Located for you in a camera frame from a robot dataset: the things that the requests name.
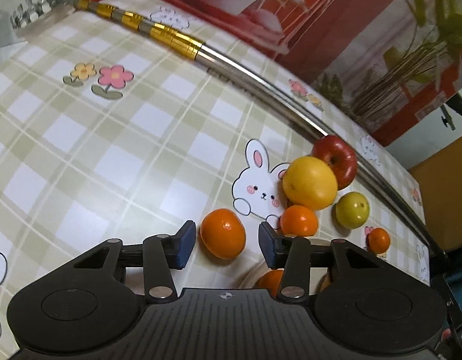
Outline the red apple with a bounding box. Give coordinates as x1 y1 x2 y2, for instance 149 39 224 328
311 135 358 190

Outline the beige round plate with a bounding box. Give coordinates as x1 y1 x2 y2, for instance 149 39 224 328
238 237 330 294

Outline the small orange tangerine by lemon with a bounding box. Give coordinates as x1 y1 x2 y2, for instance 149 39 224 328
280 205 319 236

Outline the green round fruit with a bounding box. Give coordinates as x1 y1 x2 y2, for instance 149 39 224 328
335 192 370 229

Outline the large yellow lemon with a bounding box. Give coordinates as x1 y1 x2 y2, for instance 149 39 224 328
282 156 338 211

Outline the small yellow-orange kumquat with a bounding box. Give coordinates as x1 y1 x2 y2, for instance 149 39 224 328
367 228 391 254

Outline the checked bunny tablecloth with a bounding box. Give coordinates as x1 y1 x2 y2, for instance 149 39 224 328
0 0 425 359

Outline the black exercise bike seat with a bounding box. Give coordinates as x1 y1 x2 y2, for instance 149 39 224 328
440 93 462 131

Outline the printed room backdrop poster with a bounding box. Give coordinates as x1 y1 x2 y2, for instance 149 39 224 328
65 0 462 147

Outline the white appliance at table edge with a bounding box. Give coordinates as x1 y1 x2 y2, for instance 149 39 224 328
0 10 28 69

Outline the telescopic metal pole with rake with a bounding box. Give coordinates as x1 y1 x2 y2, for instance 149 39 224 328
10 0 447 260

